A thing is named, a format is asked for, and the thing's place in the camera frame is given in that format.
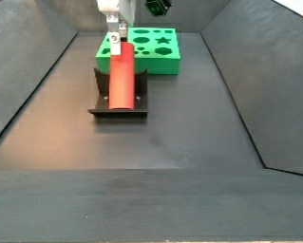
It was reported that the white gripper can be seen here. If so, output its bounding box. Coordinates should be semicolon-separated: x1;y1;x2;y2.
96;0;136;55

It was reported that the red oval cylinder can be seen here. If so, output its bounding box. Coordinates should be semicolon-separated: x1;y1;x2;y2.
109;42;135;109

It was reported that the black cradle fixture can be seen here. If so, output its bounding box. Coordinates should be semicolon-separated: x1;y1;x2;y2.
88;69;148;118

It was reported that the green shape sorter block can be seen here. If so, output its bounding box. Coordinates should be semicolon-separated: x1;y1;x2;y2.
93;27;181;76

